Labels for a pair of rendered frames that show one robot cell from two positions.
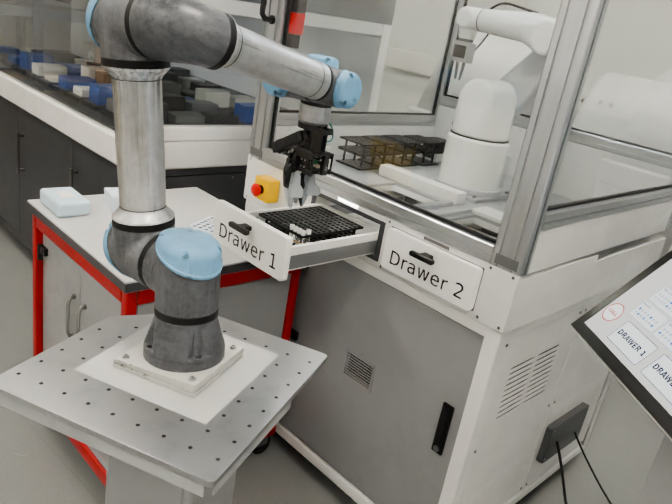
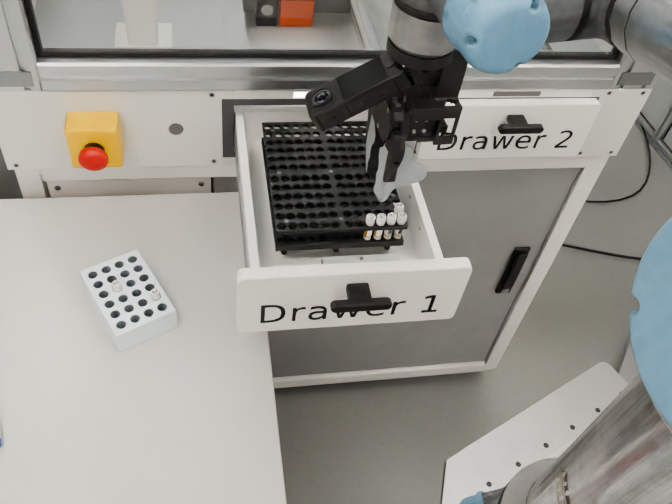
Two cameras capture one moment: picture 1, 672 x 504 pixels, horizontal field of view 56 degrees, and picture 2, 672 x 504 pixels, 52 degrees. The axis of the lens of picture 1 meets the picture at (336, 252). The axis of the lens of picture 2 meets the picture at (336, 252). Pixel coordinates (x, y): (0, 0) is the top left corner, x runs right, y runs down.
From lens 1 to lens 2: 140 cm
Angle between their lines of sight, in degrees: 54
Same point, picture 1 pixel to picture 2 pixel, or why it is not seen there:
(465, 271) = (578, 114)
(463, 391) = (543, 227)
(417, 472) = (472, 317)
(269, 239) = (421, 282)
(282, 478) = (287, 427)
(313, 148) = (443, 91)
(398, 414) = not seen: hidden behind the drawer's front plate
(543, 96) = not seen: outside the picture
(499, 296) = (618, 119)
